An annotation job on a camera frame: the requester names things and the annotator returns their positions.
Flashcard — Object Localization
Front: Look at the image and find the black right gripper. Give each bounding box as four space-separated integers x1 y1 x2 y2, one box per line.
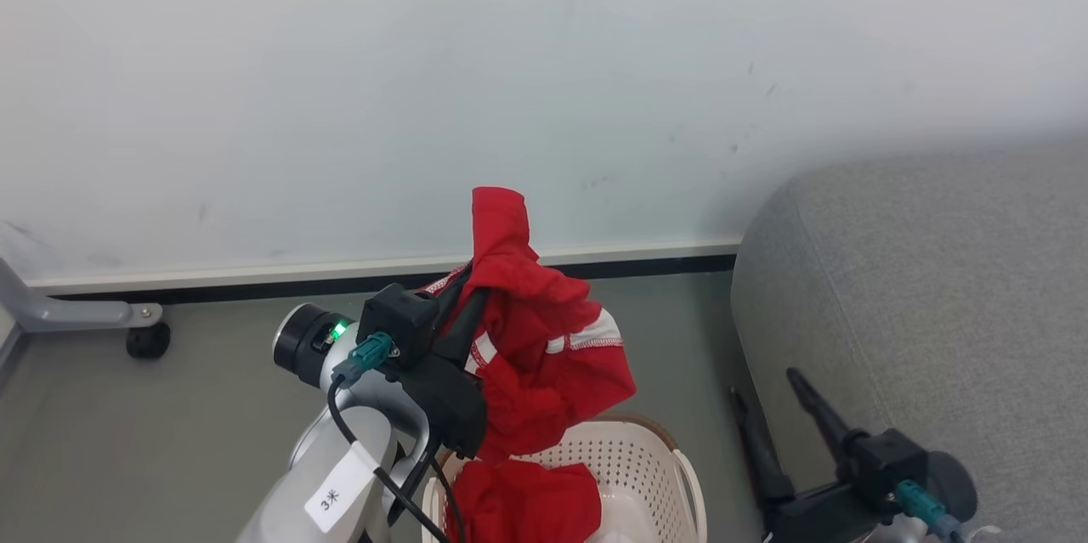
730 368 861 543

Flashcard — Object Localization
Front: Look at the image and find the white and black baseboard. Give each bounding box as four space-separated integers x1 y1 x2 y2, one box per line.
24 239 743 307

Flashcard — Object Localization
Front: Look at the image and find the cream perforated laundry basket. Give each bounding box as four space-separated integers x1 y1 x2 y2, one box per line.
421 416 708 543

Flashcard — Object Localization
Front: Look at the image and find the white paper label tag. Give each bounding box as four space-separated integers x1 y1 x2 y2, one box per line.
303 441 380 535

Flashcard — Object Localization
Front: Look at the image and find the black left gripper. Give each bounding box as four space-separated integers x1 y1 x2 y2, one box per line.
395 263 490 461

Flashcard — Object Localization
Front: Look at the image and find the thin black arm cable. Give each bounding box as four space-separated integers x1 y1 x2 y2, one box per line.
327 332 465 543

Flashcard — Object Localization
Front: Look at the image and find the grey metal cart leg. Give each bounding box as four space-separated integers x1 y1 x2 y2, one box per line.
0 258 164 334

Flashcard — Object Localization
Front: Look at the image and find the grey fabric sofa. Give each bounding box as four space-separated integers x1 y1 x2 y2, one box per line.
731 148 1088 543

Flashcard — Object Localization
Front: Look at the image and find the black caster wheel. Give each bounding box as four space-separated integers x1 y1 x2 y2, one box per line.
126 322 172 360

